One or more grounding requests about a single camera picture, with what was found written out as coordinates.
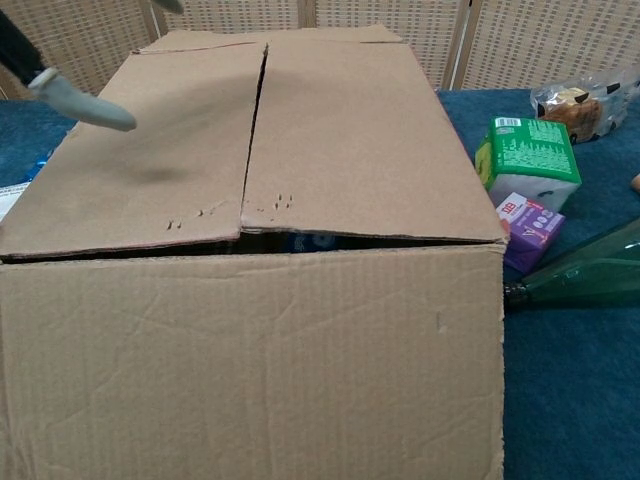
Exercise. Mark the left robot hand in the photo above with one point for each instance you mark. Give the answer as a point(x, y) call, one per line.
point(75, 102)

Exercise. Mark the green tissue box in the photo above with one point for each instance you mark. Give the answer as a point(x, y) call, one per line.
point(535, 145)

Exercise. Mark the white and blue food bag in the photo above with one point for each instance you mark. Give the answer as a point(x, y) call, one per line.
point(12, 200)

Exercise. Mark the red cardboard box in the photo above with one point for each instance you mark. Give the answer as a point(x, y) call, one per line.
point(250, 350)

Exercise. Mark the woven folding screen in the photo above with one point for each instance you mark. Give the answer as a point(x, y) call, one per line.
point(525, 40)

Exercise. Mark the green glass bottle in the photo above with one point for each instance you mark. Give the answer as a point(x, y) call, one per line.
point(590, 280)

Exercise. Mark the blue tablecloth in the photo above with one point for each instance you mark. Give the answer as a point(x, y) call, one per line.
point(575, 400)

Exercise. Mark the small purple box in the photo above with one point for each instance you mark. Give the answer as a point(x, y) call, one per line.
point(530, 235)

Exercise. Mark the bagged bread in clear plastic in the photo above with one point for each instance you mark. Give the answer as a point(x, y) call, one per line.
point(580, 110)

